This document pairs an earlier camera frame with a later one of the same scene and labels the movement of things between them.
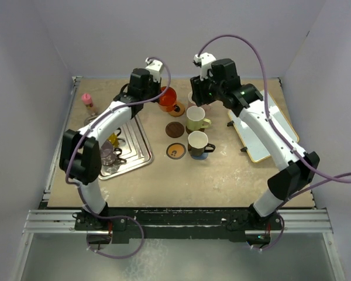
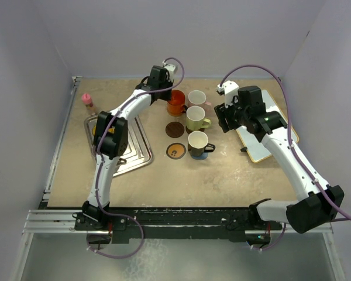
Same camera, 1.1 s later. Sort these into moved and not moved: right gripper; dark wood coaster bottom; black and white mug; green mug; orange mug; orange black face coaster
Moved: orange mug; right gripper
Not moved: dark wood coaster bottom; black and white mug; orange black face coaster; green mug
